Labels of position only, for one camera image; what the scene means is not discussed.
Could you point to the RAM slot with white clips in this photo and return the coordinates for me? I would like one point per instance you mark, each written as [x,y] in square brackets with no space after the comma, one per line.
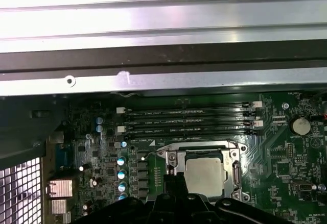
[191,108]
[191,127]

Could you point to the black open PC case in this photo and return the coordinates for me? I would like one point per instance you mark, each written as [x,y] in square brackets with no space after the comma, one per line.
[163,81]

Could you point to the green motherboard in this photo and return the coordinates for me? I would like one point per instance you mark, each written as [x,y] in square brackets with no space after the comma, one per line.
[281,157]

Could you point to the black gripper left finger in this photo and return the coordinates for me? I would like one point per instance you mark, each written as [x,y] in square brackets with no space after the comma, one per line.
[169,185]

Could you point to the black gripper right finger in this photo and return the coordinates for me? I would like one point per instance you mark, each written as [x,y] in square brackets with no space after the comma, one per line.
[182,185]

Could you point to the internal USB port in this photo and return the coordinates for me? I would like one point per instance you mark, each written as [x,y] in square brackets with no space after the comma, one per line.
[302,185]

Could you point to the grey square choke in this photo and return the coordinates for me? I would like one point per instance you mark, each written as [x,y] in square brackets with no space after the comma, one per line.
[142,156]
[142,172]
[143,183]
[143,193]

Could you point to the silver square CPU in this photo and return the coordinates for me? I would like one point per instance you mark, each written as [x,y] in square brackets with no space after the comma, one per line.
[207,178]

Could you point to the CPU socket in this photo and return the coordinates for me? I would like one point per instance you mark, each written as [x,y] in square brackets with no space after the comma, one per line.
[201,144]

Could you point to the black square chip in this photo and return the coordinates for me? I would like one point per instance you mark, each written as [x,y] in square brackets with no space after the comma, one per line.
[284,170]

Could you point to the RAM slot with black clips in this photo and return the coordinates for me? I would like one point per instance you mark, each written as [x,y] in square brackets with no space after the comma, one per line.
[191,118]
[191,136]

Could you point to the blue serial port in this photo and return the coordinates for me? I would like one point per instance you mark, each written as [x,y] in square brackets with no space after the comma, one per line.
[65,156]

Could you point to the metal socket cover frame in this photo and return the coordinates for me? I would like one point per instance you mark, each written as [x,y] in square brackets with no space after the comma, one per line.
[229,168]

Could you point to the silver coin battery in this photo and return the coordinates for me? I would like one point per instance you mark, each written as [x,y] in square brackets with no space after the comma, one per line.
[301,126]

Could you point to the silver port block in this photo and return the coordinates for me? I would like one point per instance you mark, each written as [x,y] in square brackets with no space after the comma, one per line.
[58,206]
[60,188]

